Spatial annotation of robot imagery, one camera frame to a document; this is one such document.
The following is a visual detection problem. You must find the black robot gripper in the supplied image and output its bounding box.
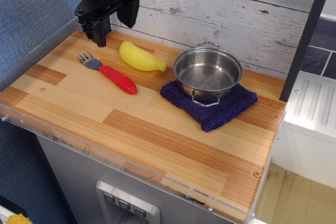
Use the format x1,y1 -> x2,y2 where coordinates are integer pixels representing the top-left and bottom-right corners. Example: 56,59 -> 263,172
75,0 -> 140,47

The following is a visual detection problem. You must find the yellow toy banana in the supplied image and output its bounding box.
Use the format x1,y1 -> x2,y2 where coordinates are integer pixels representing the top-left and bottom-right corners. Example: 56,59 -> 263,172
119,41 -> 167,72

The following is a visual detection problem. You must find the small steel pot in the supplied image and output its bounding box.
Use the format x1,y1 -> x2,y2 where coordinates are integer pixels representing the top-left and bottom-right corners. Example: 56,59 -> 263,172
173,41 -> 243,107

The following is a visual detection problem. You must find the purple knitted cloth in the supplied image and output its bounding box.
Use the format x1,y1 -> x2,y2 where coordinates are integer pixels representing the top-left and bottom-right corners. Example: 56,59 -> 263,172
160,81 -> 258,132

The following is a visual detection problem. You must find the clear acrylic edge guard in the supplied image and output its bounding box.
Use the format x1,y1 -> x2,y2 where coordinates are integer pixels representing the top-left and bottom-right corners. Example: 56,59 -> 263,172
1,97 -> 285,223

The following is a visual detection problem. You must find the grey toy fridge cabinet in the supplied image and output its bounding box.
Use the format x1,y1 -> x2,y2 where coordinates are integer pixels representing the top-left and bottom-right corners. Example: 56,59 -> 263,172
38,136 -> 251,223

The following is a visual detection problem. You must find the silver dispenser button panel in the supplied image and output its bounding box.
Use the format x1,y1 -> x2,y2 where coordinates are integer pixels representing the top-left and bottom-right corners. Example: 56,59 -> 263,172
96,180 -> 161,223

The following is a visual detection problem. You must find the yellow object bottom left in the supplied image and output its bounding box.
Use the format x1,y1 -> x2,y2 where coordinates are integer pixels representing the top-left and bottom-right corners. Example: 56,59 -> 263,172
6,215 -> 32,224

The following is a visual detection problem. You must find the white toy sink unit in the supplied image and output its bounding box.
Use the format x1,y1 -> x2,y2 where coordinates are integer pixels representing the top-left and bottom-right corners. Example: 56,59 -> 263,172
272,71 -> 335,187

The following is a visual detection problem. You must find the fork with red handle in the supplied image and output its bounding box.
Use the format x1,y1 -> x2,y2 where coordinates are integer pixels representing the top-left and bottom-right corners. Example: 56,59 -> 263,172
76,51 -> 138,95

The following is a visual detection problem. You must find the dark right frame post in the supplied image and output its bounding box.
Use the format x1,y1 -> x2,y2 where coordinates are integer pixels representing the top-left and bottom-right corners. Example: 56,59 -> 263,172
279,0 -> 326,102

